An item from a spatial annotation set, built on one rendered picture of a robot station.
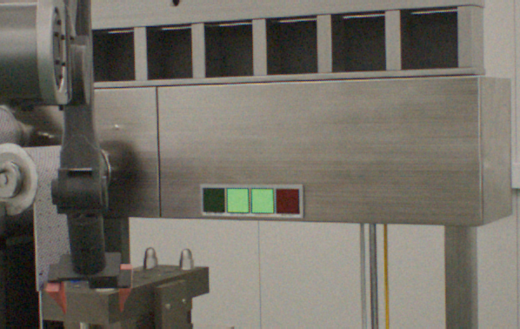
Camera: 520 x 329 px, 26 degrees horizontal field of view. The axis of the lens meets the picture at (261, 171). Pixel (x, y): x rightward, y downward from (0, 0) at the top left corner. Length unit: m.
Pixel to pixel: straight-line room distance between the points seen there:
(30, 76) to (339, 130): 1.19
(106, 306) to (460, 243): 0.77
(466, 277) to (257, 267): 2.72
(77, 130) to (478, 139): 0.84
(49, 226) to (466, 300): 0.90
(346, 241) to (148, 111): 2.45
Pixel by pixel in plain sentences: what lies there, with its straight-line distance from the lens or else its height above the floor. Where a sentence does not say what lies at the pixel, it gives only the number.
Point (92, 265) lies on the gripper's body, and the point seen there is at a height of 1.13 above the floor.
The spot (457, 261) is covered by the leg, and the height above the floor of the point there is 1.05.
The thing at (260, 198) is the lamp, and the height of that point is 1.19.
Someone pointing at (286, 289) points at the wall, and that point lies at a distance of 5.01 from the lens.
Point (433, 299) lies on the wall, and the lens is 4.76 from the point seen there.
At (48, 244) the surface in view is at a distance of 2.34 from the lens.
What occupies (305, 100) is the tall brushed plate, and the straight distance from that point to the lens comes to 2.34.
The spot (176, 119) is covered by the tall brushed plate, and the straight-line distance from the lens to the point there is 2.49.
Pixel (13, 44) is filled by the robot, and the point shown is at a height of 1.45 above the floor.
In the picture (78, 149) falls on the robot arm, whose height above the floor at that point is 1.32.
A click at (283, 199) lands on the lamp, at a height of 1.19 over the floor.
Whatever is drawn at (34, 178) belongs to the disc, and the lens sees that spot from 2.30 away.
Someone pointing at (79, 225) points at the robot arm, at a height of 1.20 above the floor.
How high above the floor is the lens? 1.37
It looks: 3 degrees down
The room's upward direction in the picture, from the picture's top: 1 degrees counter-clockwise
